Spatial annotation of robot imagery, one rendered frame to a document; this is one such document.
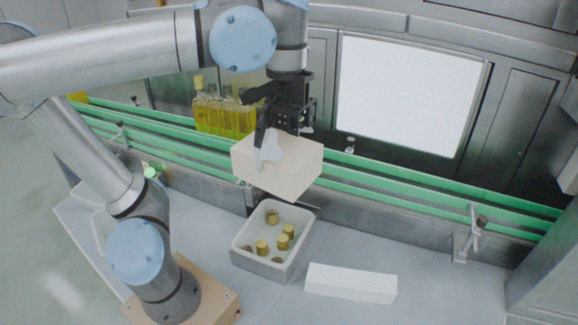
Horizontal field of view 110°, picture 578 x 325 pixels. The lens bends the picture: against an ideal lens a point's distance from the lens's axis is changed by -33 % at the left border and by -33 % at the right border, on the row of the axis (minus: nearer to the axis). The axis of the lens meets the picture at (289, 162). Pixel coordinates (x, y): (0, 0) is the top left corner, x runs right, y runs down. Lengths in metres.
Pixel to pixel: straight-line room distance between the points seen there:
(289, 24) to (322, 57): 0.43
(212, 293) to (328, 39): 0.74
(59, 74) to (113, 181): 0.29
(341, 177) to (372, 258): 0.27
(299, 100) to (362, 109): 0.42
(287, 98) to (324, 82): 0.39
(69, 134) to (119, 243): 0.22
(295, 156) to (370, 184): 0.32
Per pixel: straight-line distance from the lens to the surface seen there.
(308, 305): 0.79
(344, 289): 0.76
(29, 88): 0.39
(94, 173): 0.59
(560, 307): 1.00
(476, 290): 0.96
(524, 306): 0.95
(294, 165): 0.56
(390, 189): 0.84
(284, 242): 0.82
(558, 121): 1.01
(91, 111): 1.59
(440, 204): 0.86
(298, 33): 0.48
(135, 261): 0.54
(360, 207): 0.88
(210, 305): 0.70
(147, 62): 0.34
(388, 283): 0.79
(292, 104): 0.53
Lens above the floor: 1.46
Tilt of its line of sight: 36 degrees down
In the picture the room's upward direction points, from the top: straight up
